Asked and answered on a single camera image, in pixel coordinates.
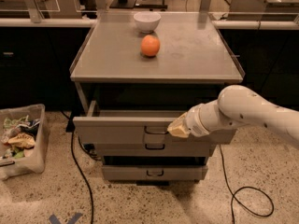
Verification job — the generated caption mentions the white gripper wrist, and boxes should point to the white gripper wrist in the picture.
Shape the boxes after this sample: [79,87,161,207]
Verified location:
[167,103,218,138]

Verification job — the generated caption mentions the grey top drawer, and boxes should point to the grey top drawer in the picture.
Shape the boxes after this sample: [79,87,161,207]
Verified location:
[73,109,235,145]

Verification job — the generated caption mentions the grey drawer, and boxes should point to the grey drawer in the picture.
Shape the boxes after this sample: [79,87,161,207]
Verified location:
[102,165,207,181]
[73,109,235,145]
[95,142,215,157]

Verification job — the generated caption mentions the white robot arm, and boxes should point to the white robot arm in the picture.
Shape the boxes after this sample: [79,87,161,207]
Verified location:
[167,85,299,148]

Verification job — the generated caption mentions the grey middle drawer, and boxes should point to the grey middle drawer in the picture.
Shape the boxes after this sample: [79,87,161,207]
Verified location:
[95,142,215,157]

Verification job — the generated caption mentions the grey bottom drawer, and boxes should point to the grey bottom drawer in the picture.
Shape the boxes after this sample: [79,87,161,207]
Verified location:
[102,165,207,181]

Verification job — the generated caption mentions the grey metal cabinet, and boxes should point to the grey metal cabinet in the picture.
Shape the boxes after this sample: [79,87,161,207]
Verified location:
[69,11,246,185]

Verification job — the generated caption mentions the orange fruit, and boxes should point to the orange fruit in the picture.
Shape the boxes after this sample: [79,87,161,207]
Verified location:
[140,35,160,57]

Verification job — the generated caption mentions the white ceramic bowl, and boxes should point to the white ceramic bowl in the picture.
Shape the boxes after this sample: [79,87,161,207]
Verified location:
[134,11,161,34]

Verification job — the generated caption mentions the black monitor stand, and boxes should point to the black monitor stand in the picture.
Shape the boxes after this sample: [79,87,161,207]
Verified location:
[109,0,136,9]

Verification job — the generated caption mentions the blue tape cross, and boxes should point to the blue tape cross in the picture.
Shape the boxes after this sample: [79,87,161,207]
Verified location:
[48,212,84,224]

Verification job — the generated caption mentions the clear plastic bin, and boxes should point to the clear plastic bin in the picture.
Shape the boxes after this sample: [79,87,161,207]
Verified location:
[0,104,50,180]

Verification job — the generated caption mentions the crumpled snack bags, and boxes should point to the crumpled snack bags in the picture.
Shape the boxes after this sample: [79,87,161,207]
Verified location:
[1,116,40,160]

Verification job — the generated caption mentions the black cable right floor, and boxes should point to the black cable right floor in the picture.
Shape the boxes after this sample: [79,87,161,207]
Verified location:
[219,144,275,224]

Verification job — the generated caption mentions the black cable floor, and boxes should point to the black cable floor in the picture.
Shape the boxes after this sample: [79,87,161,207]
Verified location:
[219,144,275,224]
[61,110,95,224]

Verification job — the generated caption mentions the black cable left floor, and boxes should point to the black cable left floor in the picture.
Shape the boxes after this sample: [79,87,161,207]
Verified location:
[61,110,95,224]

